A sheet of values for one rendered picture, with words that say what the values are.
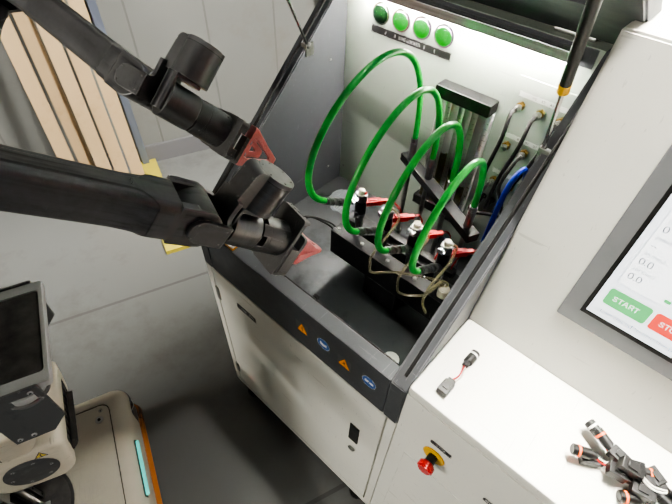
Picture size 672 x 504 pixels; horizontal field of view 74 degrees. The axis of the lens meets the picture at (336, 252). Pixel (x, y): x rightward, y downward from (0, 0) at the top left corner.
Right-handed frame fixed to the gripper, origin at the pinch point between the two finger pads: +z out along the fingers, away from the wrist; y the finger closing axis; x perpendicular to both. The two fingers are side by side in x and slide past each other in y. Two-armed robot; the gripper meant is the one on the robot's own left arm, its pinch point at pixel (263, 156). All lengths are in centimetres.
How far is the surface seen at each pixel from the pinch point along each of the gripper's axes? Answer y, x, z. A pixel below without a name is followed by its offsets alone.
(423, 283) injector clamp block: -12.5, 6.4, 45.7
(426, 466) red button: -35, 38, 47
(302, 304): 0.7, 24.5, 28.2
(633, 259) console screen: -48, -16, 39
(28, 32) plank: 189, 6, -17
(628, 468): -62, 13, 49
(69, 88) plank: 185, 20, 5
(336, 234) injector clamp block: 11.4, 7.7, 36.7
